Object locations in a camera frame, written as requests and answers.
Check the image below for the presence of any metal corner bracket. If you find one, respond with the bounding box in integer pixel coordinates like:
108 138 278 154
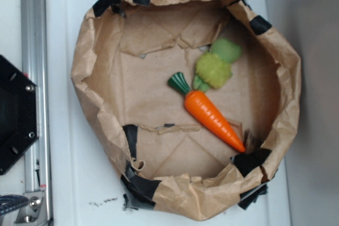
13 191 48 226

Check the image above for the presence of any green plush toy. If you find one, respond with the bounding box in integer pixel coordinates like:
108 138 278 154
192 38 242 93

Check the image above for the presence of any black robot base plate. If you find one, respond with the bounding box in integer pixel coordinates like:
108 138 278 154
1 56 38 175

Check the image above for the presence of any orange plastic toy carrot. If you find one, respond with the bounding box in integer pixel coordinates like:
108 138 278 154
167 73 246 153

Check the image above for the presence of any braided grey cable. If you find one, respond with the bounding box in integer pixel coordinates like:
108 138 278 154
0 194 29 218

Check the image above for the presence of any white plastic tray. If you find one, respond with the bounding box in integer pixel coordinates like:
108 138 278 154
46 0 291 225

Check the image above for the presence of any aluminium extrusion rail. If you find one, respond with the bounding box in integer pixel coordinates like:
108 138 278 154
21 0 53 225

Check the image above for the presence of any brown paper bag basket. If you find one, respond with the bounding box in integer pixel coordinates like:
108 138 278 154
71 0 301 221

